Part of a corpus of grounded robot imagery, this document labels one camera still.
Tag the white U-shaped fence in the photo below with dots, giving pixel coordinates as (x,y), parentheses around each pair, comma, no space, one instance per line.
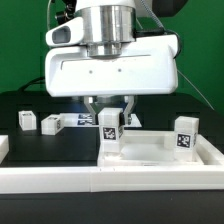
(210,175)

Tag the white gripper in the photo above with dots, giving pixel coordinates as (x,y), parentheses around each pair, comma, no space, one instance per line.
(146,66)

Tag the white marker base plate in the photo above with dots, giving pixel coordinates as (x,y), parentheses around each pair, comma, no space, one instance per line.
(86,120)

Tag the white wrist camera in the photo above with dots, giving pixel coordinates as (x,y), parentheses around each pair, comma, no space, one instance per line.
(67,34)

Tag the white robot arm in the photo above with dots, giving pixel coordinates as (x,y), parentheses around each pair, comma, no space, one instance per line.
(98,53)

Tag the white square table top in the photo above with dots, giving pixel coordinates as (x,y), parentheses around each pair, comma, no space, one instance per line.
(145,148)

